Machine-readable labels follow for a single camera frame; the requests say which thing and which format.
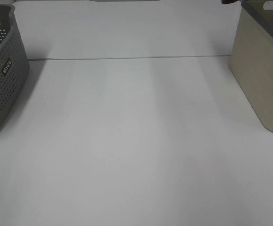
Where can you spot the beige plastic basket grey rim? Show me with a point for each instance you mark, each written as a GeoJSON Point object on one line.
{"type": "Point", "coordinates": [251, 60]}

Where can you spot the grey perforated plastic basket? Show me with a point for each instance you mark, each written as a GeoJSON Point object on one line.
{"type": "Point", "coordinates": [14, 65]}

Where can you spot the dark object at top right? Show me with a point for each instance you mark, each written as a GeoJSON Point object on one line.
{"type": "Point", "coordinates": [225, 2]}

